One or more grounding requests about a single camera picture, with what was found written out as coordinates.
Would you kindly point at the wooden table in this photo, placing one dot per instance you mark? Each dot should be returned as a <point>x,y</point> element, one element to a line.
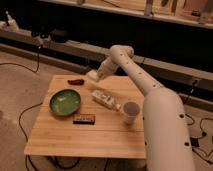
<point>108,137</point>

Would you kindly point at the black power adapter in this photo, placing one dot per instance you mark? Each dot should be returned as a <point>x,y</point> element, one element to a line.
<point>194,142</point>

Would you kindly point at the dark candy bar box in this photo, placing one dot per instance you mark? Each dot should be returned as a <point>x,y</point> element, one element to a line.
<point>84,119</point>

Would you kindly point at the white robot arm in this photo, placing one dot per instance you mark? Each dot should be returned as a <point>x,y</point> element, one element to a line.
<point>167,142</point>

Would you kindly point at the white sponge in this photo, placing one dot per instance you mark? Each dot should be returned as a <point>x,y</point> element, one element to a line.
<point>91,75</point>

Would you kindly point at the white plastic bottle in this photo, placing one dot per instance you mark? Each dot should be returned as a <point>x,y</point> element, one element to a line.
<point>105,100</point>

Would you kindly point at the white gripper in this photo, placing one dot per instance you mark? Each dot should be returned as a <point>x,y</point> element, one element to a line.
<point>100,74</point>

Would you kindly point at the green ceramic bowl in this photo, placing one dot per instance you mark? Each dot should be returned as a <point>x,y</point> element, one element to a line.
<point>65,102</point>

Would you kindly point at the black round object on ledge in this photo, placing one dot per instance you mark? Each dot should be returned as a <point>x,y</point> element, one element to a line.
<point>60,36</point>

